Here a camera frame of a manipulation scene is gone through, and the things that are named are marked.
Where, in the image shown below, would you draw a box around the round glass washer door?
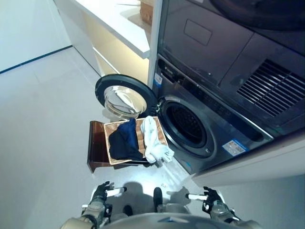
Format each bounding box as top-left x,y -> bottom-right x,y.
95,74 -> 156,120

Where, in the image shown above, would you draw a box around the dark grey washing machine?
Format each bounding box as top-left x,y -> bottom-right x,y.
151,53 -> 274,175

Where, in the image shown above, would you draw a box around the wooden box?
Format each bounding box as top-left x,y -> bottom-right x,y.
140,0 -> 153,24

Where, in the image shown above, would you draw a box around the grey robot torso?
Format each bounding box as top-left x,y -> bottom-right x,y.
104,211 -> 241,229

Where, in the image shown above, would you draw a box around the white garment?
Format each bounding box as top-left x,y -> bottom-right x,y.
140,115 -> 175,164

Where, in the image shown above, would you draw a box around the dark grey dryer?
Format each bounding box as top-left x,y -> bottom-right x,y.
157,0 -> 305,138

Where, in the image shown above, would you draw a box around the right silver robot leg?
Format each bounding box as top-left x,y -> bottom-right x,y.
153,187 -> 191,215

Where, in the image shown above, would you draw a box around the black garment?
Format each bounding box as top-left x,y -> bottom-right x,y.
108,130 -> 144,161

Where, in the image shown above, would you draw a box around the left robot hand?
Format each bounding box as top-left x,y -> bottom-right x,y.
92,181 -> 127,203

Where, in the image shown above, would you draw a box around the white counter cabinet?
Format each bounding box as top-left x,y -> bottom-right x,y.
54,0 -> 158,83

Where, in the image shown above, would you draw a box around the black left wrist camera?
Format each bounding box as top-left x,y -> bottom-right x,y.
102,204 -> 113,219

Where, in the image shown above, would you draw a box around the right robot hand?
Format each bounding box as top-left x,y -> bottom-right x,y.
185,187 -> 224,212

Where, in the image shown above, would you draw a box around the wicker laundry basket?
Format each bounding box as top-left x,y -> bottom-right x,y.
104,116 -> 169,165

